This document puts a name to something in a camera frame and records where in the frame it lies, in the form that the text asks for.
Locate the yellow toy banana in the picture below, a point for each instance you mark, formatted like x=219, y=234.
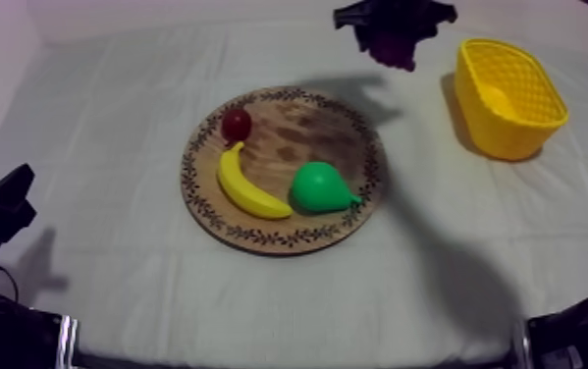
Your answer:
x=244, y=193

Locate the round wooden board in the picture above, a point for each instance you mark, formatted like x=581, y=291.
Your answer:
x=283, y=139

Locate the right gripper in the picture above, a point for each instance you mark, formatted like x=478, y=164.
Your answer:
x=396, y=18

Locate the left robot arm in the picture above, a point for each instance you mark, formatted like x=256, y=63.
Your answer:
x=7, y=337

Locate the small red fruit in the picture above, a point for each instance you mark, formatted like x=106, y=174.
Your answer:
x=236, y=124

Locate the yellow plastic basket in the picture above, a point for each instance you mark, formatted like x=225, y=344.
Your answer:
x=505, y=129

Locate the green toy pear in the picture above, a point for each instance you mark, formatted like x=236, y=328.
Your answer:
x=319, y=188

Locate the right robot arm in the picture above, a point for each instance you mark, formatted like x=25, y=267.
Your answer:
x=577, y=335

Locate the silver metal bar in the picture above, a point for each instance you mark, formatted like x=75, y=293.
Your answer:
x=66, y=342

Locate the purple toy grapes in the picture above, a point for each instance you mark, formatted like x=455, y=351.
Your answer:
x=394, y=52

